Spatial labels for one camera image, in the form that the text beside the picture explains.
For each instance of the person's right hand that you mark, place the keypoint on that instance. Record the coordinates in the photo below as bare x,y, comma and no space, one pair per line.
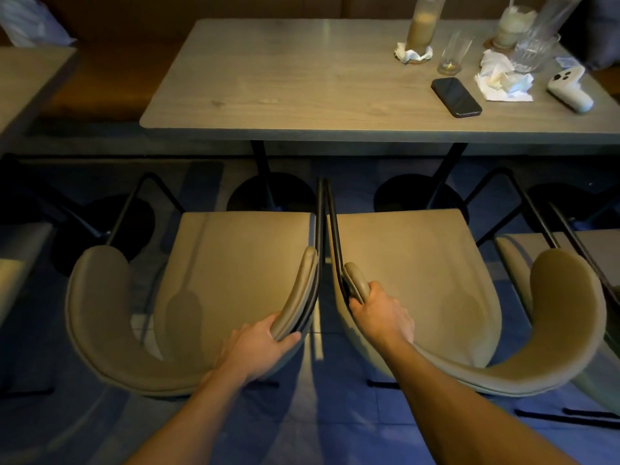
385,319

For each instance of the person's left hand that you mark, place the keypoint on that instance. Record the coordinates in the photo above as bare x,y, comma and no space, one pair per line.
252,346

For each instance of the person's right thumb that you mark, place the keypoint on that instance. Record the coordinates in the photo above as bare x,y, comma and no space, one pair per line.
357,308

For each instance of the person's left thumb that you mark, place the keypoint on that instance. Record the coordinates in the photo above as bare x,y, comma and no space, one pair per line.
289,339

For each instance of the person's left forearm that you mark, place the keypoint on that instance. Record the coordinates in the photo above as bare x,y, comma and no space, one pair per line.
193,421

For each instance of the person's right forearm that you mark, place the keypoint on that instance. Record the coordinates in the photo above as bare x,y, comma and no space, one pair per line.
465,411

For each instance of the black smartphone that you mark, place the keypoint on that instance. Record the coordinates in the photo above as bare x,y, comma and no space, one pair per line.
456,96

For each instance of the small crumpled white napkin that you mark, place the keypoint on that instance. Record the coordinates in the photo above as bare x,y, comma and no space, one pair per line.
409,55

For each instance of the small empty drinking glass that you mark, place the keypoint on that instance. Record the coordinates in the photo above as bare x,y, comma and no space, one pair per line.
453,55

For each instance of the large crumpled white napkin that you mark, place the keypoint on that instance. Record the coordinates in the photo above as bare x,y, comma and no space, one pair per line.
503,79

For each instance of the tall glass of iced coffee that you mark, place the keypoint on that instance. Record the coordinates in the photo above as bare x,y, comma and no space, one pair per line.
424,28

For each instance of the white game controller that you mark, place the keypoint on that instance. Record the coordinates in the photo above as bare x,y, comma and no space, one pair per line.
569,89

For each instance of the ribbed clear glass tumbler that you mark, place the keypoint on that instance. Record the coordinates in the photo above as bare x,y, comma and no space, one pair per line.
533,55

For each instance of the short glass with iced drink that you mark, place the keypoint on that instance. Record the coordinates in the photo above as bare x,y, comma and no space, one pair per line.
513,26

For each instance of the small white paper wrapper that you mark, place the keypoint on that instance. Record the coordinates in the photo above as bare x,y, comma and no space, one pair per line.
565,62

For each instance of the brown leather bench seat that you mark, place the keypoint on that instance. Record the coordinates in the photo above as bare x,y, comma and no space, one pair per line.
116,58

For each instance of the tall empty clear glass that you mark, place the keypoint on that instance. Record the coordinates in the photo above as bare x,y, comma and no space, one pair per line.
557,16

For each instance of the grey wooden side table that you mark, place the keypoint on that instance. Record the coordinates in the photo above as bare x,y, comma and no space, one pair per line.
29,82

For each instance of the dark grey cushion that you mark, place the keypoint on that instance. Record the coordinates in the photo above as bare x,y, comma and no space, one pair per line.
603,28

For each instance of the white plastic bag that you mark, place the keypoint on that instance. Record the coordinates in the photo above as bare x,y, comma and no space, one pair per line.
29,19

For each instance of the black table pedestal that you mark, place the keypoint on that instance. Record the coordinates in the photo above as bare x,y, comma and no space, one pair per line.
271,191
101,227
416,191

